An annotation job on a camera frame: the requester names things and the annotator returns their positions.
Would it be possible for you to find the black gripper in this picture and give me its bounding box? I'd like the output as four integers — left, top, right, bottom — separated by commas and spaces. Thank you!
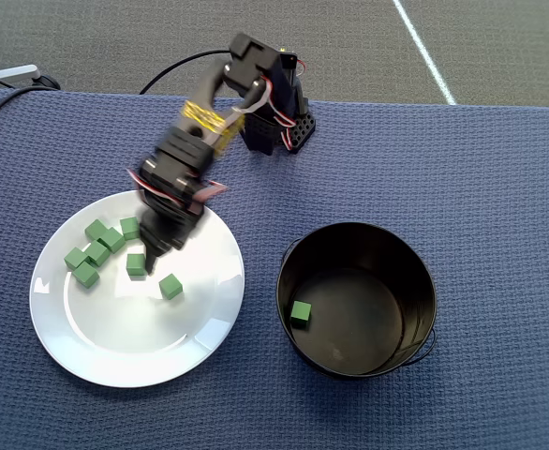
136, 196, 206, 278

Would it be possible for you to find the small green cube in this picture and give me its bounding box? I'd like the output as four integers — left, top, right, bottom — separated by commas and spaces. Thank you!
84, 239, 111, 268
289, 301, 313, 328
157, 273, 184, 301
71, 261, 101, 290
97, 227, 126, 254
126, 252, 147, 278
63, 247, 90, 272
119, 217, 141, 242
84, 217, 110, 241

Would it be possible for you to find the white round plate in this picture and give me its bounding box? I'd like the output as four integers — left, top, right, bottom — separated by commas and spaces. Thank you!
29, 188, 246, 389

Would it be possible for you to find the black metal bucket container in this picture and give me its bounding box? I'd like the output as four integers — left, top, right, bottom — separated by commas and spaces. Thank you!
275, 221, 438, 380

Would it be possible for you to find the black caster wheel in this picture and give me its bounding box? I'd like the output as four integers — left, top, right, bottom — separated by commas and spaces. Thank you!
29, 74, 62, 91

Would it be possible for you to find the grey metal chair leg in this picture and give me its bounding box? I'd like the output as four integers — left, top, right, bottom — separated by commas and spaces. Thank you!
0, 64, 40, 88

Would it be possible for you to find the blue woven table mat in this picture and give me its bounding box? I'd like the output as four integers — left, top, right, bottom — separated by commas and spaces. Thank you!
0, 87, 549, 450

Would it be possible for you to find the white floor tape line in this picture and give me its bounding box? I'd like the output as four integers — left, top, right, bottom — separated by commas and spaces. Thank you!
393, 0, 458, 106

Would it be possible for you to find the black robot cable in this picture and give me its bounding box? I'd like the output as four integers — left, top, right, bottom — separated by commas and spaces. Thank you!
138, 49, 232, 96

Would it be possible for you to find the thick black cable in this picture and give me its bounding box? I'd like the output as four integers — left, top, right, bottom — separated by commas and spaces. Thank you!
0, 85, 60, 156

